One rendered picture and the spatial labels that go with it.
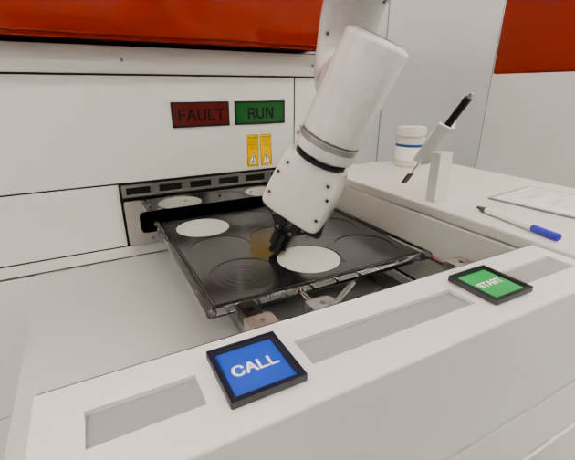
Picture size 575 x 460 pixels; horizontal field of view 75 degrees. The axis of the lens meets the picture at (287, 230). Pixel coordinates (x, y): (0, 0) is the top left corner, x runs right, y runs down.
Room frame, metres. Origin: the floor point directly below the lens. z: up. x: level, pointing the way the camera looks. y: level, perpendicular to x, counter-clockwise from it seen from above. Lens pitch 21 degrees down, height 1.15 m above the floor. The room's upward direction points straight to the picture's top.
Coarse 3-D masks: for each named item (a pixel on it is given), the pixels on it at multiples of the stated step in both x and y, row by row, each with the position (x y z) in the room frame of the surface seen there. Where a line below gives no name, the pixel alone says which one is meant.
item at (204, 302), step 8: (160, 224) 0.69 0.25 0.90; (160, 232) 0.65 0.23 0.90; (168, 240) 0.60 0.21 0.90; (168, 248) 0.58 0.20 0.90; (176, 248) 0.57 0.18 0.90; (176, 256) 0.54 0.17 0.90; (176, 264) 0.52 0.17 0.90; (184, 264) 0.51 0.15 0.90; (184, 272) 0.49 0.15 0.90; (192, 272) 0.49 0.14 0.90; (192, 280) 0.46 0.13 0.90; (192, 288) 0.44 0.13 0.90; (200, 288) 0.44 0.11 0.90; (200, 296) 0.42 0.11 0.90; (200, 304) 0.41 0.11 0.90; (208, 304) 0.40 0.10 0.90
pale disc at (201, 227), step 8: (184, 224) 0.70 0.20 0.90; (192, 224) 0.70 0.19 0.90; (200, 224) 0.70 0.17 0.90; (208, 224) 0.70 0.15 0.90; (216, 224) 0.70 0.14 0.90; (224, 224) 0.70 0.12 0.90; (184, 232) 0.65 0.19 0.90; (192, 232) 0.65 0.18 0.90; (200, 232) 0.65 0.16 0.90; (208, 232) 0.65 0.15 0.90; (216, 232) 0.65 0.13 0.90
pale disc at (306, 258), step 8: (288, 248) 0.57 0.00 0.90; (296, 248) 0.57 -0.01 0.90; (304, 248) 0.57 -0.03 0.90; (312, 248) 0.57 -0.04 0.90; (320, 248) 0.57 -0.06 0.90; (280, 256) 0.54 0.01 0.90; (288, 256) 0.54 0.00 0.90; (296, 256) 0.54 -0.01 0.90; (304, 256) 0.54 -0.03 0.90; (312, 256) 0.54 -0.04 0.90; (320, 256) 0.54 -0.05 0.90; (328, 256) 0.54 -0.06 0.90; (336, 256) 0.54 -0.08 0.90; (280, 264) 0.52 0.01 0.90; (288, 264) 0.52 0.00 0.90; (296, 264) 0.52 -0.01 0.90; (304, 264) 0.52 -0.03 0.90; (312, 264) 0.52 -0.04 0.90; (320, 264) 0.52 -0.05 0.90; (328, 264) 0.52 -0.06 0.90; (336, 264) 0.52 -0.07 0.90; (304, 272) 0.49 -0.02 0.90; (312, 272) 0.49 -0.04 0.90
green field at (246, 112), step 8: (240, 104) 0.83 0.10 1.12; (248, 104) 0.84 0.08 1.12; (256, 104) 0.85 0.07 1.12; (264, 104) 0.85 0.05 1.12; (272, 104) 0.86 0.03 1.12; (280, 104) 0.87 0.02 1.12; (240, 112) 0.83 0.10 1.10; (248, 112) 0.84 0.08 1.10; (256, 112) 0.85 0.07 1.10; (264, 112) 0.85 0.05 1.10; (272, 112) 0.86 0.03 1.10; (280, 112) 0.87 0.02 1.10; (240, 120) 0.83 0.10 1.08; (248, 120) 0.84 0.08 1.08; (256, 120) 0.85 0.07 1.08; (264, 120) 0.85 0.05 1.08; (272, 120) 0.86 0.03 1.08; (280, 120) 0.87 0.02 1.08
